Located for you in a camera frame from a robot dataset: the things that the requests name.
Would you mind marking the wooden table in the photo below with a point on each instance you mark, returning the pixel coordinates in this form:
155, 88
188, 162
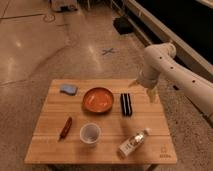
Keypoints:
45, 148

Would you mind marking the blue sponge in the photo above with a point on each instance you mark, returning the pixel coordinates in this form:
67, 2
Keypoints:
68, 89

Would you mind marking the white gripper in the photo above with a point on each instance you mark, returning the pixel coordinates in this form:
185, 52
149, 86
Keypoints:
147, 81

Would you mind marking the clear plastic bottle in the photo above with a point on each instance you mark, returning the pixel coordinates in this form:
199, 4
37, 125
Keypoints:
132, 143

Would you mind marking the orange ceramic bowl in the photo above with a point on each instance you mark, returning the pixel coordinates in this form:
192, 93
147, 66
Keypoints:
98, 100

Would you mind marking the white paper cup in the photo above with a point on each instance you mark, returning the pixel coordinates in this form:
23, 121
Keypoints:
90, 134

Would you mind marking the black object on floor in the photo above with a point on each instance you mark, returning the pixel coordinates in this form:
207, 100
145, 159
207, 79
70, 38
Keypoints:
122, 25

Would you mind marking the black striped eraser block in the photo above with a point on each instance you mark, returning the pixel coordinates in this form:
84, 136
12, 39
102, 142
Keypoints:
126, 107

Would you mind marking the red brown handled tool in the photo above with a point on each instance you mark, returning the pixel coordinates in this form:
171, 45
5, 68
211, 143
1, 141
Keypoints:
65, 129

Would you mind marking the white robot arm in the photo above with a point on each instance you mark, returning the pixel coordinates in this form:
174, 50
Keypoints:
159, 59

